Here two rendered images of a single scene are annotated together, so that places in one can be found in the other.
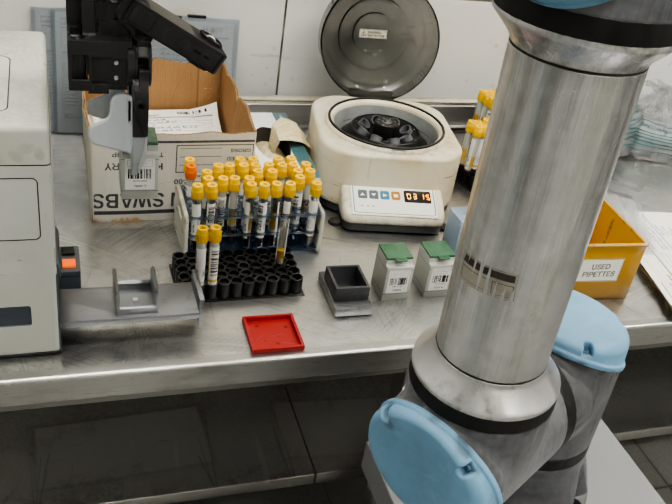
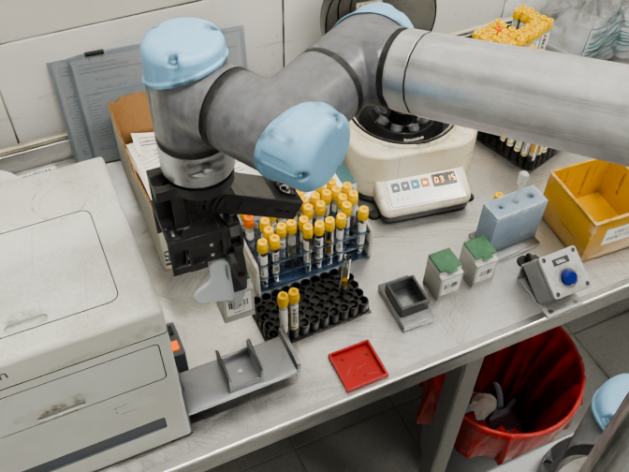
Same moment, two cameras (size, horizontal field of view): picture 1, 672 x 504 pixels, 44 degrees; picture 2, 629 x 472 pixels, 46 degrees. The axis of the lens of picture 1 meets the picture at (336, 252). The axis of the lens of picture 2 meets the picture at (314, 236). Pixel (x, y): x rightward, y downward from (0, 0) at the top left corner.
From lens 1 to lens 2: 0.42 m
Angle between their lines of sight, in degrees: 16
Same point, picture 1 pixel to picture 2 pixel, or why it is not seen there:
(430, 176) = (453, 158)
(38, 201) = (161, 355)
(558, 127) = not seen: outside the picture
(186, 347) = (291, 399)
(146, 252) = not seen: hidden behind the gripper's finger
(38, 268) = (168, 394)
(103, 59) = (199, 245)
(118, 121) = (218, 281)
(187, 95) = not seen: hidden behind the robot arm
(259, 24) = (260, 20)
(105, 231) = (181, 279)
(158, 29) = (243, 207)
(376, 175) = (405, 169)
